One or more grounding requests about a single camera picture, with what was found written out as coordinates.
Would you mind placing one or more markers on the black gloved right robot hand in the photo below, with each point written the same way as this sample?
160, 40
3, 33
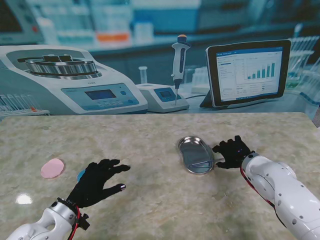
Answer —
232, 155

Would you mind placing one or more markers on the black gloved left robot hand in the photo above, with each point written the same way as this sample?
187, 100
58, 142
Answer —
96, 183

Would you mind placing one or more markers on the pink culture dish lid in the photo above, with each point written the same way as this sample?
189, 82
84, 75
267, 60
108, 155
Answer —
52, 168

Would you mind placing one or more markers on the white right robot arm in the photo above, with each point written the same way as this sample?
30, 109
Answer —
280, 190

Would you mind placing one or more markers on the kidney-shaped steel tray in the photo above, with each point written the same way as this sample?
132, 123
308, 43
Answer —
192, 152

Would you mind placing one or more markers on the printed laboratory backdrop banner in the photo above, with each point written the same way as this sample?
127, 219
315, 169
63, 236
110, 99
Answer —
160, 50

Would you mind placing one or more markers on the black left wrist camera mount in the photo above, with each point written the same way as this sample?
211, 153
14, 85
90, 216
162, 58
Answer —
83, 221

